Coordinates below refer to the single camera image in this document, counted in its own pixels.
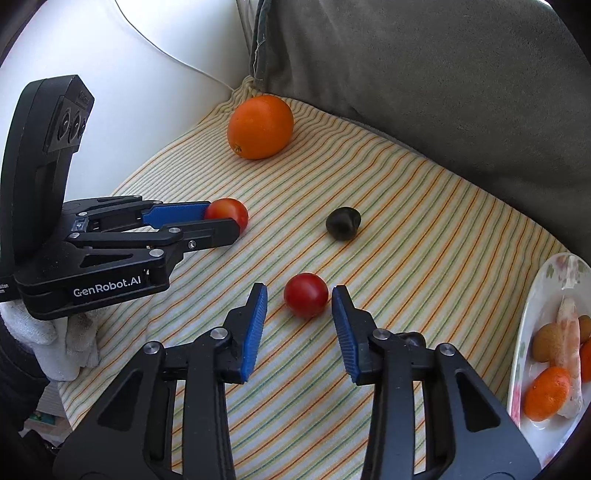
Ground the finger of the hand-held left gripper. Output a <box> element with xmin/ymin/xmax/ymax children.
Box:
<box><xmin>67</xmin><ymin>218</ymin><xmax>241</xmax><ymax>278</ymax></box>
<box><xmin>62</xmin><ymin>196</ymin><xmax>212</xmax><ymax>232</ymax></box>

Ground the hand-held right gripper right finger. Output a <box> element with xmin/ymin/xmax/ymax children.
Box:
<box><xmin>331</xmin><ymin>285</ymin><xmax>542</xmax><ymax>480</ymax></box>

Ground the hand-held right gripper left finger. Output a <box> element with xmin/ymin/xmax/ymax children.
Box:
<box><xmin>53</xmin><ymin>283</ymin><xmax>269</xmax><ymax>480</ymax></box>

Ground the red cherry tomato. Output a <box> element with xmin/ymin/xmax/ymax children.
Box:
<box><xmin>283</xmin><ymin>272</ymin><xmax>329</xmax><ymax>319</ymax></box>
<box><xmin>204</xmin><ymin>198</ymin><xmax>249</xmax><ymax>236</ymax></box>

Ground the large orange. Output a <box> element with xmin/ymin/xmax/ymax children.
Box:
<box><xmin>226</xmin><ymin>95</ymin><xmax>295</xmax><ymax>160</ymax></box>

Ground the floral white plate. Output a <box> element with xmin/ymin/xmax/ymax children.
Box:
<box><xmin>507</xmin><ymin>252</ymin><xmax>591</xmax><ymax>468</ymax></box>

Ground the peeled pomelo segment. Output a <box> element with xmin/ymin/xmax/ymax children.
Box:
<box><xmin>549</xmin><ymin>298</ymin><xmax>584</xmax><ymax>419</ymax></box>

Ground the person's left hand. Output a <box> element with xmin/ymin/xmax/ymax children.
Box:
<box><xmin>0</xmin><ymin>302</ymin><xmax>101</xmax><ymax>383</ymax></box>

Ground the striped cloth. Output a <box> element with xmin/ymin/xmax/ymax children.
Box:
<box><xmin>58</xmin><ymin>76</ymin><xmax>574</xmax><ymax>480</ymax></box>

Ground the white board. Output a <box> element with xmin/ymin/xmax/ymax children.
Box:
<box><xmin>0</xmin><ymin>0</ymin><xmax>252</xmax><ymax>259</ymax></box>

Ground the grey blanket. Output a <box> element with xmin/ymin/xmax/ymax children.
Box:
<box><xmin>248</xmin><ymin>0</ymin><xmax>591</xmax><ymax>261</ymax></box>

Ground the white cable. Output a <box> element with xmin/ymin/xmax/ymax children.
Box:
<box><xmin>117</xmin><ymin>0</ymin><xmax>237</xmax><ymax>92</ymax></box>

